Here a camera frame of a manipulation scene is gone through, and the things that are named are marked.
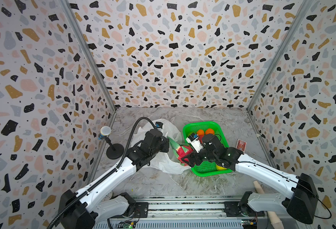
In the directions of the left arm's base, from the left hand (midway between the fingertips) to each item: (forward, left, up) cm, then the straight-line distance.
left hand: (168, 137), depth 76 cm
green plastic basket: (-8, -22, -23) cm, 33 cm away
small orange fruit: (+17, -22, -21) cm, 34 cm away
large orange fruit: (+16, -28, -17) cm, 37 cm away
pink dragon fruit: (-7, -7, -3) cm, 10 cm away
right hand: (-7, -8, -4) cm, 12 cm away
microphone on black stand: (+2, +35, -20) cm, 40 cm away
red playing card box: (+6, -49, -21) cm, 54 cm away
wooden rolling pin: (-37, -51, -18) cm, 66 cm away
